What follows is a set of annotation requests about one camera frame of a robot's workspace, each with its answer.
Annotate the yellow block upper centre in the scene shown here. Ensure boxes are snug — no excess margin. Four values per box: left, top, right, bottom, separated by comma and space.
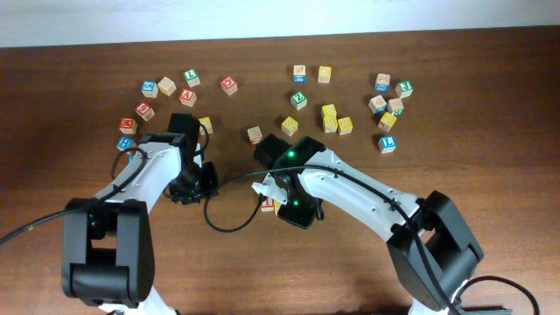
321, 104, 337, 117

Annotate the yellow block lower centre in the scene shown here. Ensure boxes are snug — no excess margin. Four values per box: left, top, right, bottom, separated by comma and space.
323, 115, 338, 133

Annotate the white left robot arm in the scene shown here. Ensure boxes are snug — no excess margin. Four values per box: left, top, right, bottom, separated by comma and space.
61, 113, 218, 314

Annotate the yellow block beside centre pair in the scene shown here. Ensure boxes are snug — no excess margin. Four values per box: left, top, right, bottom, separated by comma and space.
338, 116, 354, 136

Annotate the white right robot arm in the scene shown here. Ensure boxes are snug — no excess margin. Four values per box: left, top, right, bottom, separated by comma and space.
252, 134, 484, 314

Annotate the green letter Z block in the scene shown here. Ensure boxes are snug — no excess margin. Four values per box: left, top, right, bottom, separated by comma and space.
290, 91, 307, 110

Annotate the yellow block right cluster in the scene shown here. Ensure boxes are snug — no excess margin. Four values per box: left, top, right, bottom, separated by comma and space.
378, 112, 397, 132

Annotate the red letter Q block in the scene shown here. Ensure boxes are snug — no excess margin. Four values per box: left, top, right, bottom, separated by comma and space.
220, 76, 238, 95

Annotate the blue letter G block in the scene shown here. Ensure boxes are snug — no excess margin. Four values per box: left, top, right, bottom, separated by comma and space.
141, 80, 159, 98

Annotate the red letter I block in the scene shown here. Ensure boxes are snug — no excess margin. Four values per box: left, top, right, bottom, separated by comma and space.
260, 197, 276, 212

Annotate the wooden block green side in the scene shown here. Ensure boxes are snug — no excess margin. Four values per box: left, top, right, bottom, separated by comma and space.
387, 98, 404, 116

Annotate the red letter M block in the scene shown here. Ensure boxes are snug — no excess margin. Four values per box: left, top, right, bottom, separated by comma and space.
119, 117, 137, 135

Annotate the red number 6 block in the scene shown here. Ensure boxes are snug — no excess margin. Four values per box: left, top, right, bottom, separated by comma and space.
135, 102, 155, 122

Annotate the yellow block top row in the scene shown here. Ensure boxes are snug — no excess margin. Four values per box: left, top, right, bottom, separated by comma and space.
318, 66, 332, 84

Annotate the green letter J block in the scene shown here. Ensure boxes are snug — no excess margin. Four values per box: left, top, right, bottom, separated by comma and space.
395, 80, 414, 98

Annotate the blue letter L block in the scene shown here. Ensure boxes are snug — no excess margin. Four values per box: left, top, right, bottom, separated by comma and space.
378, 135, 397, 154

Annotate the red letter A block left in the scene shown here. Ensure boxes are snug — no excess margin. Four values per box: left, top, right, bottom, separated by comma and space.
178, 88, 197, 107

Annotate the yellow framed wooden block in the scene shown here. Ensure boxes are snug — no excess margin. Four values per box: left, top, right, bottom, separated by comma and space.
199, 117, 214, 135

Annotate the yellow letter C block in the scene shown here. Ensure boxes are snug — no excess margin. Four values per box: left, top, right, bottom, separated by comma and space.
275, 201, 282, 216

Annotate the wooden block blue edge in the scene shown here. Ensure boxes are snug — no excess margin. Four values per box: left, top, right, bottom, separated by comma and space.
368, 95, 387, 115

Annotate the wooden H block blue side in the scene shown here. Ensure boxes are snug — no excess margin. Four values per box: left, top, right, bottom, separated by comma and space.
374, 73, 390, 92

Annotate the green letter L block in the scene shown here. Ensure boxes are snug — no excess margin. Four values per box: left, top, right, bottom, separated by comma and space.
184, 69, 200, 88

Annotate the plain wooden block top left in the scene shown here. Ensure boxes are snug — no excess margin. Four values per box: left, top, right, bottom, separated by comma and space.
157, 77, 177, 96

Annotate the yellow block mid centre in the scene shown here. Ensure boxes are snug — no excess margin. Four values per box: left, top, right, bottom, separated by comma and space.
281, 116, 298, 137

